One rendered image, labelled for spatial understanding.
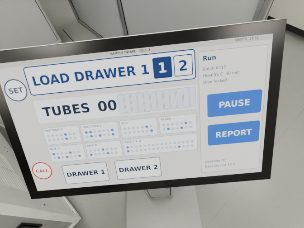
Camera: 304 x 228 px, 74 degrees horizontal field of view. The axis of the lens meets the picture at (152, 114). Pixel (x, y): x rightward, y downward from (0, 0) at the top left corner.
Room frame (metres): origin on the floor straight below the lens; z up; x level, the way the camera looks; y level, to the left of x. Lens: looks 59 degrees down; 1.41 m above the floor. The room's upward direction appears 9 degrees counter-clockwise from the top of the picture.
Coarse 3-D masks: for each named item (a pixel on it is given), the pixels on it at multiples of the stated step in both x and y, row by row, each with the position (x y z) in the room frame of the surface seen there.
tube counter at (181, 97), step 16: (96, 96) 0.23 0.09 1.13; (112, 96) 0.23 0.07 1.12; (128, 96) 0.22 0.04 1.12; (144, 96) 0.22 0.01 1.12; (160, 96) 0.21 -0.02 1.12; (176, 96) 0.21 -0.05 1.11; (192, 96) 0.21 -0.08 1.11; (112, 112) 0.21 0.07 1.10; (128, 112) 0.20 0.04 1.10; (144, 112) 0.20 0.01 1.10
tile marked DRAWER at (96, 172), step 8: (64, 168) 0.14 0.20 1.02; (72, 168) 0.14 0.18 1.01; (80, 168) 0.14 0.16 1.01; (88, 168) 0.14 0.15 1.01; (96, 168) 0.14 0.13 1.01; (104, 168) 0.13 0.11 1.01; (64, 176) 0.13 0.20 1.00; (72, 176) 0.13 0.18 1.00; (80, 176) 0.13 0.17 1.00; (88, 176) 0.13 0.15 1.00; (96, 176) 0.12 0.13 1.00; (104, 176) 0.12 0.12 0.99
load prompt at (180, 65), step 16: (48, 64) 0.28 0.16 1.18; (64, 64) 0.27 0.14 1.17; (80, 64) 0.27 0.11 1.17; (96, 64) 0.27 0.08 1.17; (112, 64) 0.26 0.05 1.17; (128, 64) 0.26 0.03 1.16; (144, 64) 0.25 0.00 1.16; (160, 64) 0.25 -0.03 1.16; (176, 64) 0.25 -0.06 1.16; (192, 64) 0.24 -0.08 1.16; (32, 80) 0.26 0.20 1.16; (48, 80) 0.26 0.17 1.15; (64, 80) 0.26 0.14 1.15; (80, 80) 0.25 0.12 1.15; (96, 80) 0.25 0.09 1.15; (112, 80) 0.24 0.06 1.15; (128, 80) 0.24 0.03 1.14; (144, 80) 0.24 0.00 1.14; (160, 80) 0.23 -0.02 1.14; (176, 80) 0.23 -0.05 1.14
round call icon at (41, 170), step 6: (30, 162) 0.16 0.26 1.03; (36, 162) 0.16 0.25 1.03; (42, 162) 0.16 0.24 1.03; (48, 162) 0.16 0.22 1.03; (36, 168) 0.15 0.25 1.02; (42, 168) 0.15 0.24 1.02; (48, 168) 0.15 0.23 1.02; (36, 174) 0.14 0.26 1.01; (42, 174) 0.14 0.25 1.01; (48, 174) 0.14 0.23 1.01
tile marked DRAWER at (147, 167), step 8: (120, 160) 0.14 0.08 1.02; (128, 160) 0.14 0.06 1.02; (136, 160) 0.14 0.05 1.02; (144, 160) 0.13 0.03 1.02; (152, 160) 0.13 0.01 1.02; (160, 160) 0.13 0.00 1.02; (120, 168) 0.13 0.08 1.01; (128, 168) 0.13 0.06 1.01; (136, 168) 0.12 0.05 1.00; (144, 168) 0.12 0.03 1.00; (152, 168) 0.12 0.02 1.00; (160, 168) 0.12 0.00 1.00; (120, 176) 0.12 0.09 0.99; (128, 176) 0.11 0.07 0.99; (136, 176) 0.11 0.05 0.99; (144, 176) 0.11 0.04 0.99; (152, 176) 0.11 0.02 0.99
